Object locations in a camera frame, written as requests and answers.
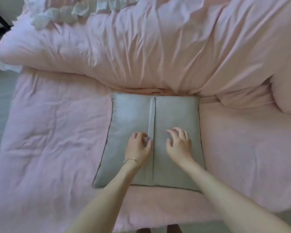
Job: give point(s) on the person's right hand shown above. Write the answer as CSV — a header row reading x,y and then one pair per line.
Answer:
x,y
180,148

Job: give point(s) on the grey-green cushion cover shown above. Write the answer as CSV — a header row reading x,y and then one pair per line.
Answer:
x,y
131,114

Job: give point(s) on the pink bed sheet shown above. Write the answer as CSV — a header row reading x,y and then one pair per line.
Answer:
x,y
51,143

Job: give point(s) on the person's right forearm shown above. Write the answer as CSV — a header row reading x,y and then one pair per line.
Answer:
x,y
228,201

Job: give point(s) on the plain pink pillow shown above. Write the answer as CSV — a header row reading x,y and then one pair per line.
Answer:
x,y
287,89

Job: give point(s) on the person's left hand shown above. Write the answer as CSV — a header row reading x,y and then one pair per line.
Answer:
x,y
137,150

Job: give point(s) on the person's left forearm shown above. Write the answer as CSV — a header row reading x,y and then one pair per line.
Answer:
x,y
106,201

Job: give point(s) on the pink duvet with white ruffle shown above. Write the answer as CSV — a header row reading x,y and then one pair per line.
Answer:
x,y
148,46

